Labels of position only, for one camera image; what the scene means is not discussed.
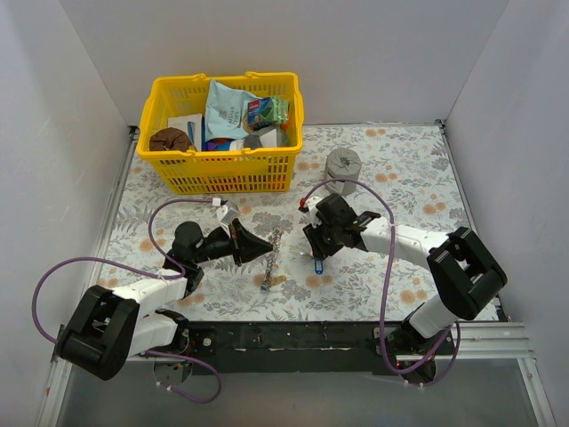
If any key with blue white tag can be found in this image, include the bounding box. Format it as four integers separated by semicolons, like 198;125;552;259
309;252;324;275

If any metal key organiser ring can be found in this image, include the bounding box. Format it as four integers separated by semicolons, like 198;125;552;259
260;227;285;293

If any yellow key tag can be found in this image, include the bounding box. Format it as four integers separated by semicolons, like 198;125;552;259
270;275;287;286

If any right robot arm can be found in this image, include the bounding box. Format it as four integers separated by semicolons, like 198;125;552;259
300;194;508;354

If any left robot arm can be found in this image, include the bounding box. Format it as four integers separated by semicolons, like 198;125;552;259
55;220;273;380

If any floral table mat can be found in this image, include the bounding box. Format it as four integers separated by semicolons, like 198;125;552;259
86;123;501;324

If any yellow plastic shopping basket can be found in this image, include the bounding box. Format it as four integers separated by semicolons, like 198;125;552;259
137;71;304;195

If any brown round pouch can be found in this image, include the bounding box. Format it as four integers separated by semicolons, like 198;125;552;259
148;127;193;152

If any blue green sponge pack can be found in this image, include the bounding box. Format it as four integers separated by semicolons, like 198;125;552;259
246;96;290;131

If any white blue box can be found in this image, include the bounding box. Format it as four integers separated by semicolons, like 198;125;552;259
168;114;204;151

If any light blue chips bag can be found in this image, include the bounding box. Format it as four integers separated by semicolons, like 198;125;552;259
204;79;259;141

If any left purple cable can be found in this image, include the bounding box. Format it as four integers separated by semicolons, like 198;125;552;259
33;197;223;405

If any purple cable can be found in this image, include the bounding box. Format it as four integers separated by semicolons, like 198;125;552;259
33;197;223;405
300;178;461;388

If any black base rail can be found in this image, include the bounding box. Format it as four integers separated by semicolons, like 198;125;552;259
137;318;454;377

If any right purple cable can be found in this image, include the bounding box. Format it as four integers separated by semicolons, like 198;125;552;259
300;178;461;388

